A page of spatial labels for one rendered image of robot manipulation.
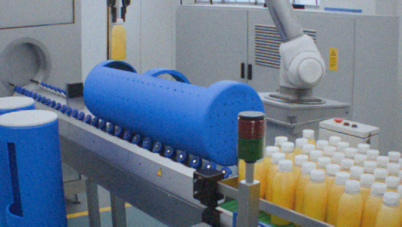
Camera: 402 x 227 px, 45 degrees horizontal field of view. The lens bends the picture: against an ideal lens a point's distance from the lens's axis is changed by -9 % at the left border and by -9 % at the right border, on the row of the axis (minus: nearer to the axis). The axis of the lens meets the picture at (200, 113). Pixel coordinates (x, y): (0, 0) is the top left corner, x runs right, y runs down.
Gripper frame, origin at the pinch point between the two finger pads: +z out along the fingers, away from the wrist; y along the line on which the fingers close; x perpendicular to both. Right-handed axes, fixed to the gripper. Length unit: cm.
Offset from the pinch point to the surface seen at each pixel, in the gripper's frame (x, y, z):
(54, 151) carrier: 6, 37, 55
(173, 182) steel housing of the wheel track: 59, 13, 58
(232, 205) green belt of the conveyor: 94, 16, 55
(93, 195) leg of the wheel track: -20, 7, 89
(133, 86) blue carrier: 31.5, 11.3, 27.3
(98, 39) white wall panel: -417, -205, 43
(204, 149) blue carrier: 76, 13, 42
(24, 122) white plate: 4, 50, 41
